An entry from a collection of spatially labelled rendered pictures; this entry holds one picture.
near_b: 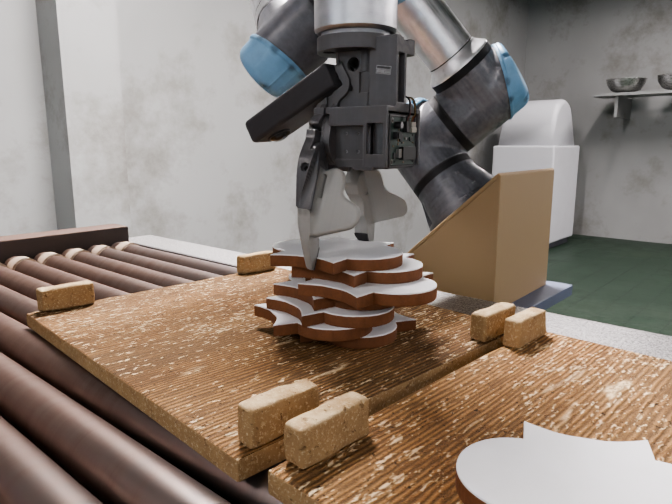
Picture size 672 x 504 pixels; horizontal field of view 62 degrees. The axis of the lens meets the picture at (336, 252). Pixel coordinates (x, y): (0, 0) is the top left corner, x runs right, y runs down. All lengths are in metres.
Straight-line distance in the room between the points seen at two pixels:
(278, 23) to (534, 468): 0.49
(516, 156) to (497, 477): 6.09
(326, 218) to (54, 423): 0.27
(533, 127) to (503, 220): 5.54
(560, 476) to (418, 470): 0.08
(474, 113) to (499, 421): 0.66
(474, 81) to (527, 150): 5.36
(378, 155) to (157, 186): 3.17
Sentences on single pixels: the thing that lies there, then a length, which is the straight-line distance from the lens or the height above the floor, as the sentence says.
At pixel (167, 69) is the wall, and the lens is 3.69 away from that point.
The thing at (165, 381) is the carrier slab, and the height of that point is 0.94.
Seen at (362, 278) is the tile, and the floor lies 1.00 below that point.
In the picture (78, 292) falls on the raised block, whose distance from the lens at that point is 0.70.
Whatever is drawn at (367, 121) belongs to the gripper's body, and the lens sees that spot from 0.49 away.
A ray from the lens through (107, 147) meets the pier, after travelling 3.20.
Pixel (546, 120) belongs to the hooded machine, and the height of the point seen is 1.36.
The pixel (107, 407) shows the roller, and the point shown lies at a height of 0.91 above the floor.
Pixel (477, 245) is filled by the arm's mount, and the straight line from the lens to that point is 0.86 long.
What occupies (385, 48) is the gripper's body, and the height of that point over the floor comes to 1.20.
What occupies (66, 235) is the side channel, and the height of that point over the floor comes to 0.95.
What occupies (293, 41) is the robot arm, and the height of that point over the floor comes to 1.23.
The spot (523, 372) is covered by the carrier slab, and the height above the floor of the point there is 0.94.
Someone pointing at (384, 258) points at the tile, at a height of 1.02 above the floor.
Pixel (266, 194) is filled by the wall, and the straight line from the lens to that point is 4.15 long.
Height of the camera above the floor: 1.12
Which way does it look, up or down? 11 degrees down
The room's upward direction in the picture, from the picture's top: straight up
